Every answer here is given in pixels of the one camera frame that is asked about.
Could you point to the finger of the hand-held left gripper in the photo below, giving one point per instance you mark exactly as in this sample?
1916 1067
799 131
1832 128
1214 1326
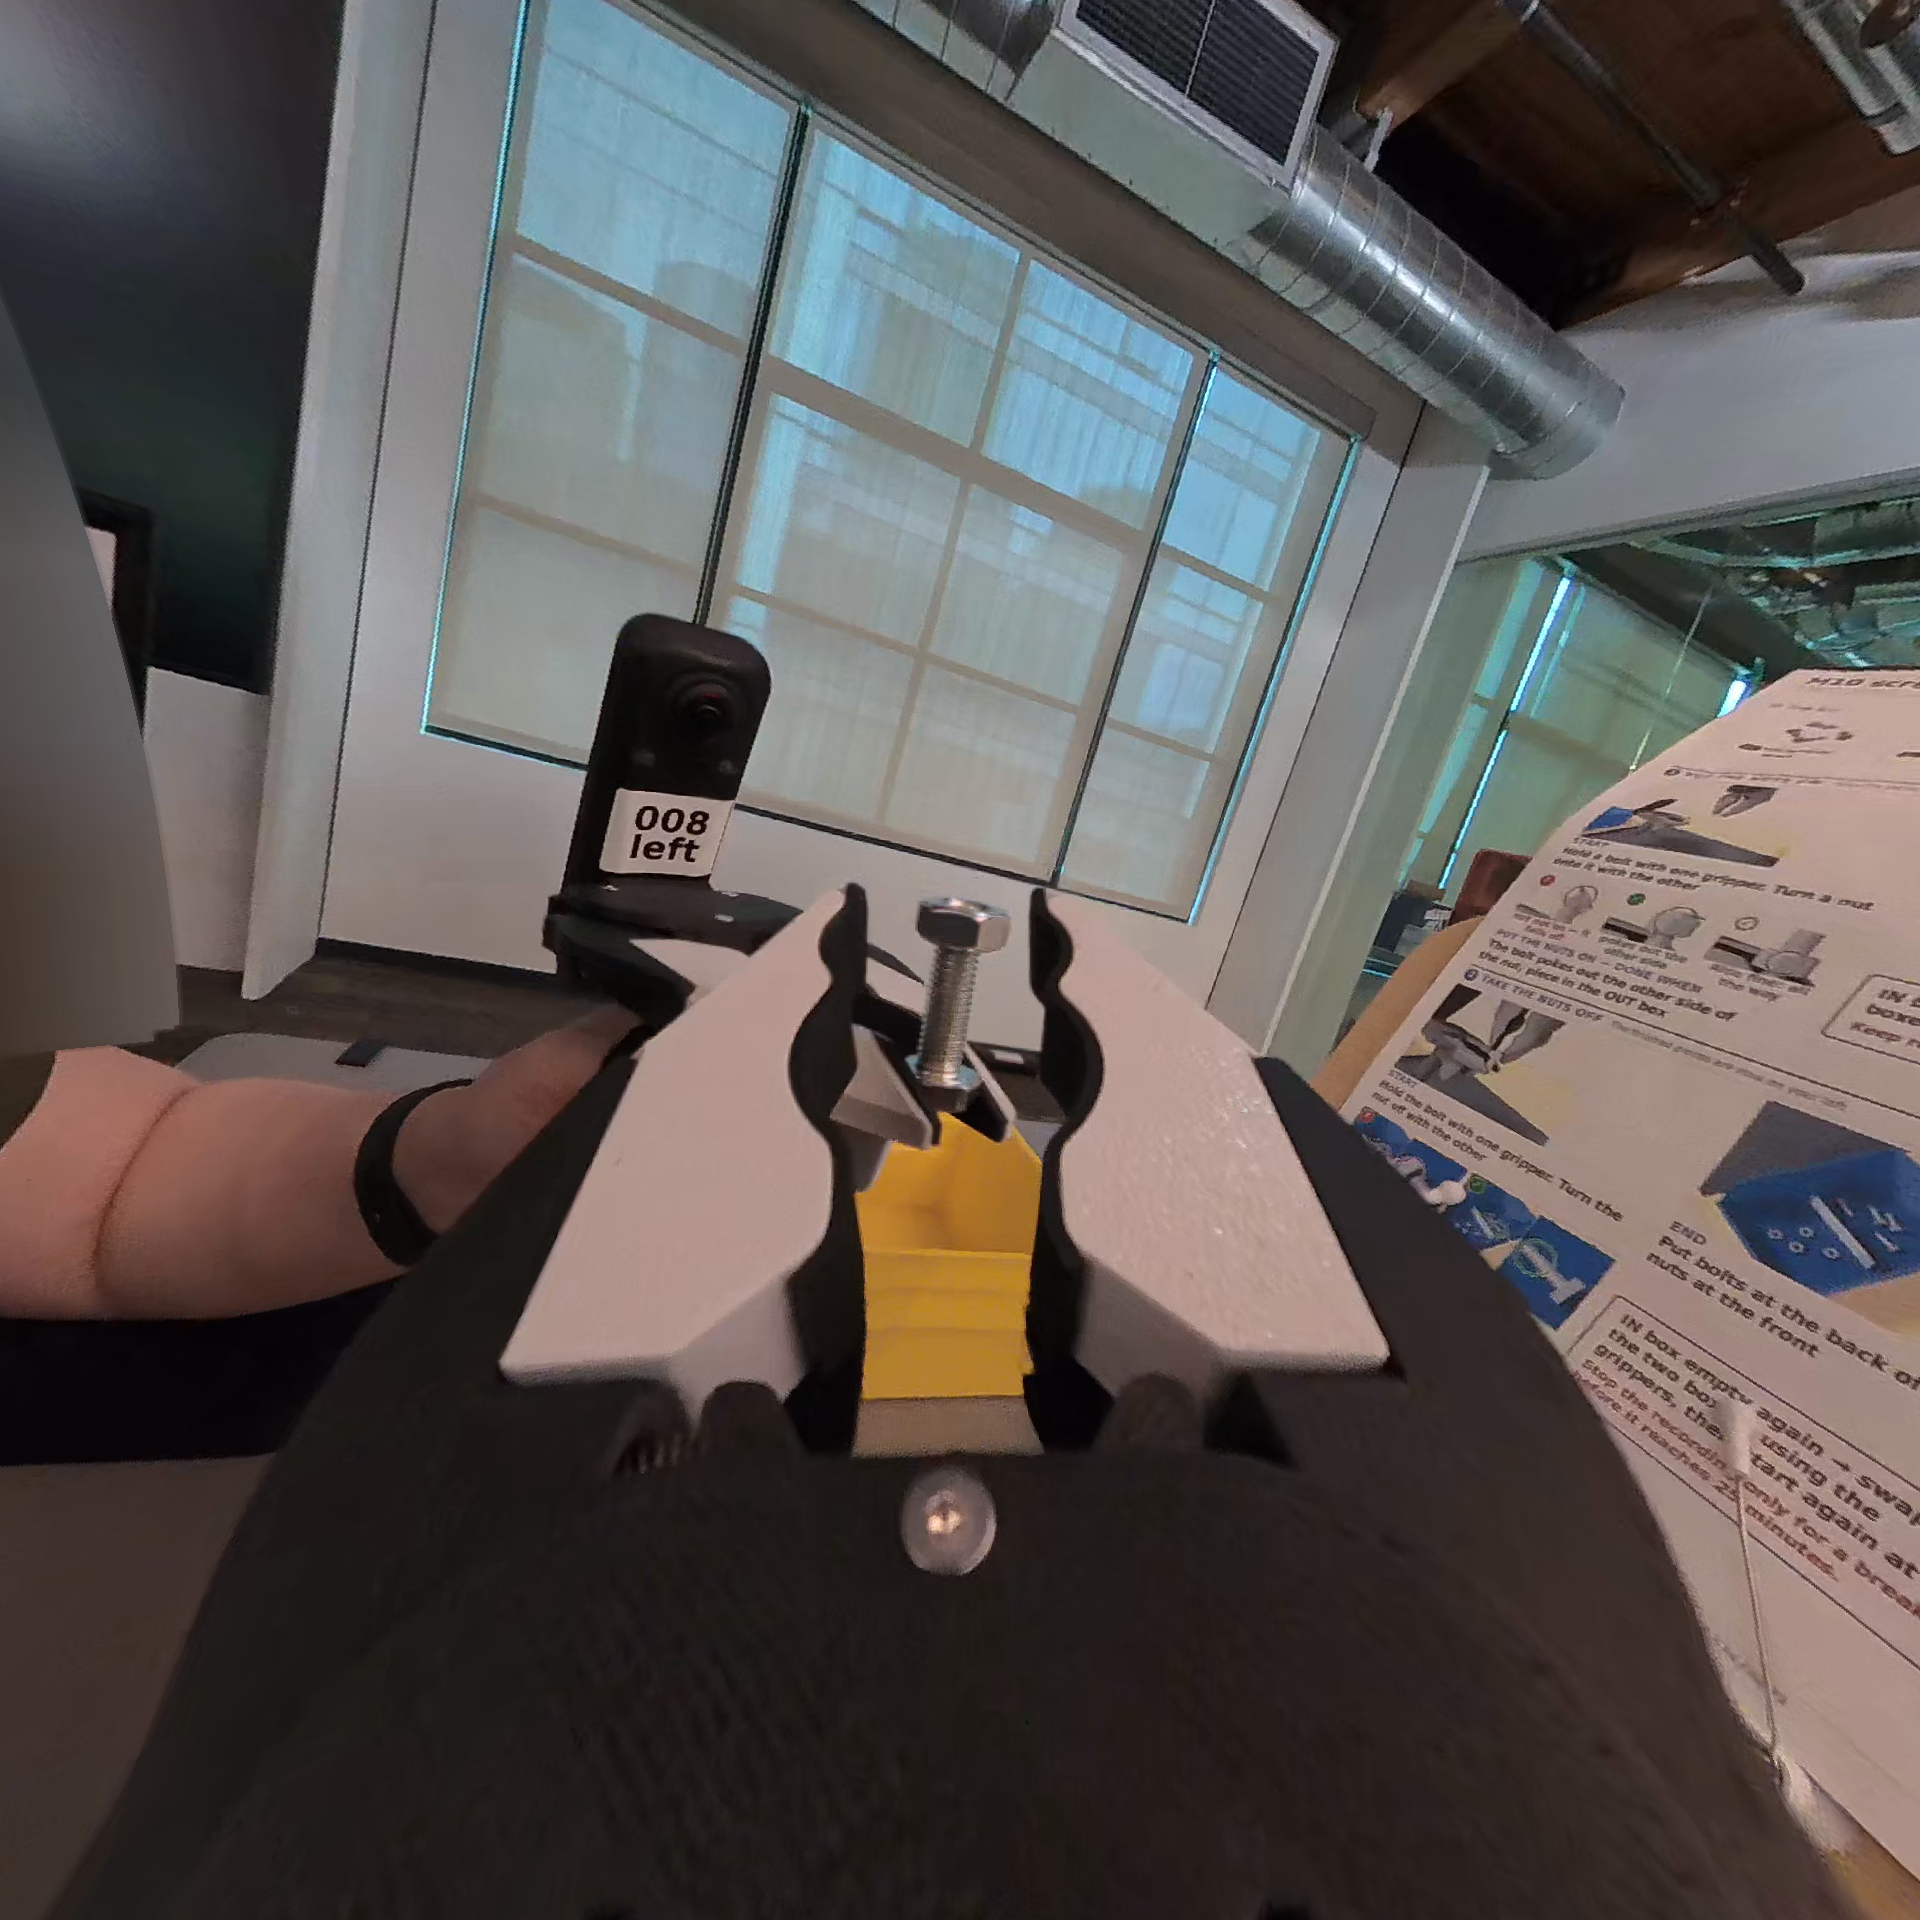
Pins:
878 1103
983 1072

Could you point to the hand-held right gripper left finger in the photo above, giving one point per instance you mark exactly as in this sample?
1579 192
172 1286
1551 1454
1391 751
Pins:
661 1201

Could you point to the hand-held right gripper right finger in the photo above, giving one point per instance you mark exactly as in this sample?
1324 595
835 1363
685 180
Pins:
1230 1201

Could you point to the silver hex bolt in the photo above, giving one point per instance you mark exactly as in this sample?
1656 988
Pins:
949 998

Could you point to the yellow bin with black divider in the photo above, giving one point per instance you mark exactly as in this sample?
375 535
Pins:
946 1305

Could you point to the person's left forearm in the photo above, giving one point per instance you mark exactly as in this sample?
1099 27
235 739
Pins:
196 1201

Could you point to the person's left hand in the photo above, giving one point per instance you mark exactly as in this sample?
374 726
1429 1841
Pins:
525 1110

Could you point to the instruction sheet on wooden board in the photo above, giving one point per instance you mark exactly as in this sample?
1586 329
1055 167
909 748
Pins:
1395 1004

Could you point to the black wrist band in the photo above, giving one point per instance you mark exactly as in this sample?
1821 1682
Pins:
375 1184

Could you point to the large gridded window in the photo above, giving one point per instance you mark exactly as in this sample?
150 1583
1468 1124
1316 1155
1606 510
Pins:
901 523

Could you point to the red-brown box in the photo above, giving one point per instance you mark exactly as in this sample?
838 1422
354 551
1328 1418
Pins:
1501 886

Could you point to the printed instruction sheet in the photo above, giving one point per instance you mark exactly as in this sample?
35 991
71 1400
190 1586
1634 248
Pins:
1652 1124

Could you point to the black television screen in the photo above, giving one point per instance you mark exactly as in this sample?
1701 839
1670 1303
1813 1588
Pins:
226 376

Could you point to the white ceiling vent grille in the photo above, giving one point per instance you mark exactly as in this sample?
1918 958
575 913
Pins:
1202 59

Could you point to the black ceiling pipe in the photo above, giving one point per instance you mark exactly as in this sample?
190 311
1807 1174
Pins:
1652 136

